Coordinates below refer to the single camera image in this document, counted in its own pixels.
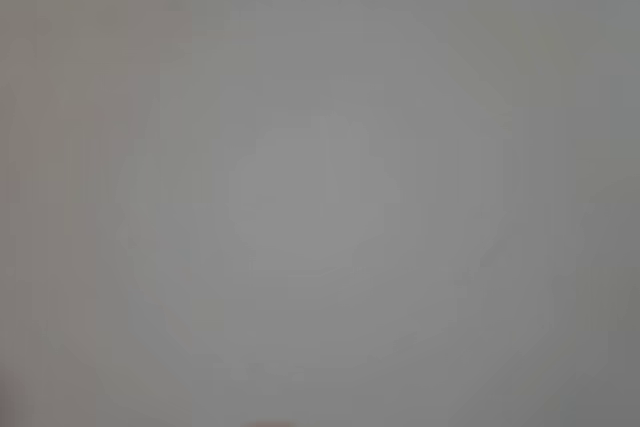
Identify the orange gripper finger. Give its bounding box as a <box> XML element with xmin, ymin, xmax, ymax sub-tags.
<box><xmin>0</xmin><ymin>371</ymin><xmax>26</xmax><ymax>427</ymax></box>

